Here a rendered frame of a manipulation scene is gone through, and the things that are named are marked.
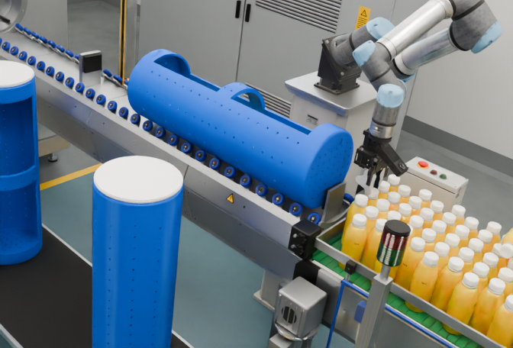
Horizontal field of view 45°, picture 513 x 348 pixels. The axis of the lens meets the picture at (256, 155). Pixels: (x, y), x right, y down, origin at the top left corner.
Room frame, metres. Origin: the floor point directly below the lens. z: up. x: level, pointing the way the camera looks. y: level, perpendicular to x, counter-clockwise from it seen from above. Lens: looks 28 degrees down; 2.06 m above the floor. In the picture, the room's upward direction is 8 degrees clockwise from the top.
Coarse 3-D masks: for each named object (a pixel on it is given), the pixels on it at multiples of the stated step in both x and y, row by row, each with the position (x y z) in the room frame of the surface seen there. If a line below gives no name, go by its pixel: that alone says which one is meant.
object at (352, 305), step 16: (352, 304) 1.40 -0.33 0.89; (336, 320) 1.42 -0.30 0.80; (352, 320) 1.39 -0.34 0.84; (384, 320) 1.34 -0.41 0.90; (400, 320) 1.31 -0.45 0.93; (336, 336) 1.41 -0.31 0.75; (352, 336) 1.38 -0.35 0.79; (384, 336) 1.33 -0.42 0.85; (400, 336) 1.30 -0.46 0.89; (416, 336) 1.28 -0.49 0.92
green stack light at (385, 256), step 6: (384, 246) 1.25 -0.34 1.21; (378, 252) 1.26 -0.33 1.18; (384, 252) 1.24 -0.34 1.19; (390, 252) 1.24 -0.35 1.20; (396, 252) 1.23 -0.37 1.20; (402, 252) 1.24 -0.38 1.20; (378, 258) 1.25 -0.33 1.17; (384, 258) 1.24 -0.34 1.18; (390, 258) 1.24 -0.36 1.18; (396, 258) 1.24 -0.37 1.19; (402, 258) 1.25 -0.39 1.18; (384, 264) 1.24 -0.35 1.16; (390, 264) 1.24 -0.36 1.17; (396, 264) 1.24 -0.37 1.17
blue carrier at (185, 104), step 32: (160, 64) 2.34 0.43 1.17; (128, 96) 2.22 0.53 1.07; (160, 96) 2.11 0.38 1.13; (192, 96) 2.05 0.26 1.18; (224, 96) 2.01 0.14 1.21; (256, 96) 2.13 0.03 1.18; (192, 128) 2.00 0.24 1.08; (224, 128) 1.91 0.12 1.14; (256, 128) 1.86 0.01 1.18; (288, 128) 1.83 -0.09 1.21; (320, 128) 1.82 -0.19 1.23; (224, 160) 1.94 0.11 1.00; (256, 160) 1.81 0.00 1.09; (288, 160) 1.75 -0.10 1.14; (320, 160) 1.75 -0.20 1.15; (288, 192) 1.75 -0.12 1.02; (320, 192) 1.78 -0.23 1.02
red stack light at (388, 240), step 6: (384, 228) 1.26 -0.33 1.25; (384, 234) 1.25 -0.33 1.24; (390, 234) 1.24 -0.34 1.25; (408, 234) 1.25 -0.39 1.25; (384, 240) 1.25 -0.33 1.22; (390, 240) 1.24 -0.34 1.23; (396, 240) 1.23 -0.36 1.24; (402, 240) 1.24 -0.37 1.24; (390, 246) 1.24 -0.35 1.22; (396, 246) 1.24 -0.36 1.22; (402, 246) 1.24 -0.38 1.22
